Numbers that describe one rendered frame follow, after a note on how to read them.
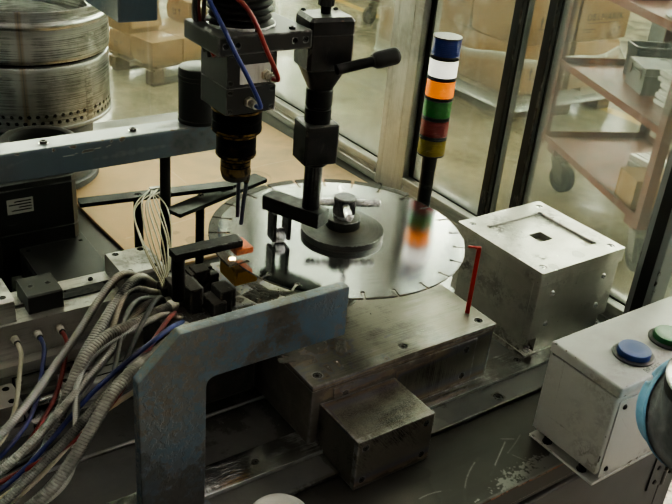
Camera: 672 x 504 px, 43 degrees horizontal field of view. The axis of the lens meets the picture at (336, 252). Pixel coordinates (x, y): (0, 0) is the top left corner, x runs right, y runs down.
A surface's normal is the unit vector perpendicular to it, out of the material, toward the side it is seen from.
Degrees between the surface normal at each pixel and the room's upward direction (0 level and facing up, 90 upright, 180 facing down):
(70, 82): 90
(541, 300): 90
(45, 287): 0
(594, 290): 90
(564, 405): 90
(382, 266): 0
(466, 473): 0
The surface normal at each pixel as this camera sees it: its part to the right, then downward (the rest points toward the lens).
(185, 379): 0.56, 0.44
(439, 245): 0.08, -0.88
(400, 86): -0.82, 0.21
